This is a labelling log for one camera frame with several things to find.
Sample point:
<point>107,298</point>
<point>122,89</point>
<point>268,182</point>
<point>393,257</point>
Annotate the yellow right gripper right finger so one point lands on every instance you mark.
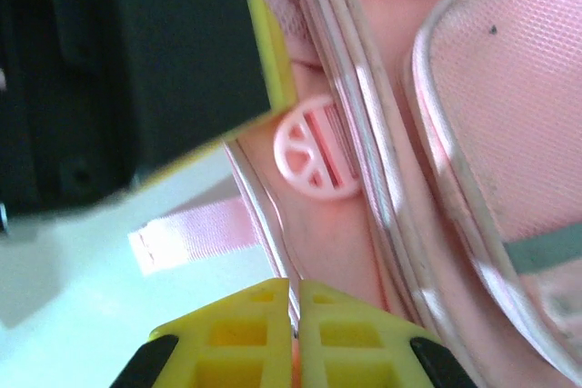
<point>354,342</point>

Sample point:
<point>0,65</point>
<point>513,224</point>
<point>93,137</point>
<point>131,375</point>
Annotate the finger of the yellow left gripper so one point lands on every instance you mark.
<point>204,65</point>

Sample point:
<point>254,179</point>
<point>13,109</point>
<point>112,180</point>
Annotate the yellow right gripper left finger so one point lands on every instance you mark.
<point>236,342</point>

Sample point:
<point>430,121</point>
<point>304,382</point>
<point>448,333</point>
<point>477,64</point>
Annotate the pink student backpack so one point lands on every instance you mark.
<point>454,133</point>

